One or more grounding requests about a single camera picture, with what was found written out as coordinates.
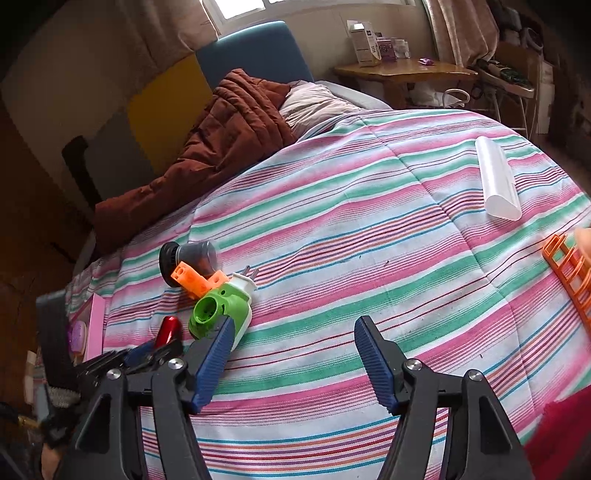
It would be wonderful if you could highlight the red metallic bottle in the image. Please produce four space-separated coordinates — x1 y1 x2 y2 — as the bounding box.
154 315 183 349

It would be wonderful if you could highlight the purple box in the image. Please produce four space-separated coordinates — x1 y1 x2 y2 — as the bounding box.
377 37 398 62

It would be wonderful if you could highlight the orange plastic block toy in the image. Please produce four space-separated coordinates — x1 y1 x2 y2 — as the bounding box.
171 262 229 299

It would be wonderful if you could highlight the green white plastic toy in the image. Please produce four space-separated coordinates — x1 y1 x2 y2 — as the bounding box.
188 273 256 351

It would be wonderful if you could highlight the small purple object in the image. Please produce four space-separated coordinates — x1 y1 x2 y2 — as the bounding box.
419 57 435 66

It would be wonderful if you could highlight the multicolour padded headboard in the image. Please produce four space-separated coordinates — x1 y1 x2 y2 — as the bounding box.
62 21 312 207

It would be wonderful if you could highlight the pink tray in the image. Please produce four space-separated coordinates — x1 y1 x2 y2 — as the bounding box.
68 294 105 365

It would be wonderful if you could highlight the white carton box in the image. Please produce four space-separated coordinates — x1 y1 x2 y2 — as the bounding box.
346 20 382 67

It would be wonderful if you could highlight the folding chair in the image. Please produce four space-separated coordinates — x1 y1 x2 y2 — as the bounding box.
477 41 542 139

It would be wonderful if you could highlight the striped pink pillow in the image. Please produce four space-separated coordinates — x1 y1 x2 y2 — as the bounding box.
280 80 362 139

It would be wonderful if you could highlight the orange plastic rack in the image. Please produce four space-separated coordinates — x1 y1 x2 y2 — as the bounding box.
542 233 591 332

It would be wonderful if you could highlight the grey jar black lid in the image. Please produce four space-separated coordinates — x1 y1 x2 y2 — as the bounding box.
158 241 219 288

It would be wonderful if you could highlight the striped bed cover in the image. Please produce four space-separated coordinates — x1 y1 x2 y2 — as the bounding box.
67 110 590 479

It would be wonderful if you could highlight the purple yellow oval toy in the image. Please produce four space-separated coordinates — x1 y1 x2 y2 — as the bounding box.
69 320 87 350

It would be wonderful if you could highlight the white translucent plastic case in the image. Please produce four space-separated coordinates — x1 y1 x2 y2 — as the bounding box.
475 136 522 221

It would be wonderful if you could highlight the wooden bedside table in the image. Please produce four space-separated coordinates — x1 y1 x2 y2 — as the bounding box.
332 59 478 109

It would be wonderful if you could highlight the rust brown quilt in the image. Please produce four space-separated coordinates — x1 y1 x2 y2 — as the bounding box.
94 68 296 255

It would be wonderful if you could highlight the red cloth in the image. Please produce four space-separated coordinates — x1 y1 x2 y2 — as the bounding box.
525 387 590 479

